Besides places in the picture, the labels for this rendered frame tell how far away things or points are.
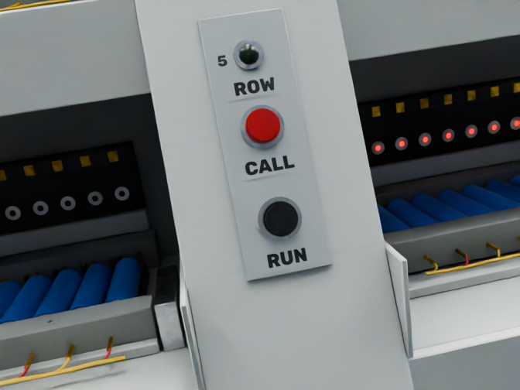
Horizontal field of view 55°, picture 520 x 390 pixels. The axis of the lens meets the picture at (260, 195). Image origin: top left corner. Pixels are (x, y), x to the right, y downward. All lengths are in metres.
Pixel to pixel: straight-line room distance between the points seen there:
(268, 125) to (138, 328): 0.13
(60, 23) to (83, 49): 0.01
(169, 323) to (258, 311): 0.06
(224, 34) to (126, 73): 0.05
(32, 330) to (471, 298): 0.24
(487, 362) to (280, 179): 0.13
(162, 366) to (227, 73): 0.15
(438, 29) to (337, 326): 0.16
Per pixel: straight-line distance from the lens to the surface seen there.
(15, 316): 0.33
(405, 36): 0.28
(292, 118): 0.24
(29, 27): 0.26
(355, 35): 0.27
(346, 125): 0.24
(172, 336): 0.28
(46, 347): 0.30
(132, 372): 0.28
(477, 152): 0.46
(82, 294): 0.33
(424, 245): 0.32
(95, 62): 0.26
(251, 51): 0.24
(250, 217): 0.23
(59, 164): 0.40
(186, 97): 0.24
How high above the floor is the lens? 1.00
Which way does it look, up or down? 2 degrees up
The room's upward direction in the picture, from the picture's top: 11 degrees counter-clockwise
